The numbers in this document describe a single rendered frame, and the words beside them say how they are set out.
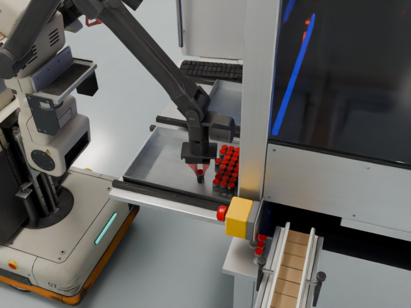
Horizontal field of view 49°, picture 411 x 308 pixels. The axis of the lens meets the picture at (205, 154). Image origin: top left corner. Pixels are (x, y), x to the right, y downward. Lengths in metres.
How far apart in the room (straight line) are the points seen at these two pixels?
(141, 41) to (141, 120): 2.04
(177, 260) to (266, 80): 1.50
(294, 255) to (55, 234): 1.26
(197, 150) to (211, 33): 0.93
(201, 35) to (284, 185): 1.15
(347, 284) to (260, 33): 0.77
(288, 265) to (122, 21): 0.70
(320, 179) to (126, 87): 2.58
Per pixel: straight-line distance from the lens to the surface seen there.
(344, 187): 1.09
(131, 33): 1.11
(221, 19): 2.06
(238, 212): 1.11
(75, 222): 2.17
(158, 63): 1.13
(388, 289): 1.37
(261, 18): 0.88
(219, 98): 1.74
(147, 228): 2.44
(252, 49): 0.91
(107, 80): 3.60
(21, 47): 1.32
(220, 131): 1.21
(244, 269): 1.19
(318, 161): 1.04
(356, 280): 1.35
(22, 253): 2.13
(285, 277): 1.13
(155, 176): 1.42
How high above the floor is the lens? 1.86
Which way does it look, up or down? 41 degrees down
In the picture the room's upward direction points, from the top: 1 degrees counter-clockwise
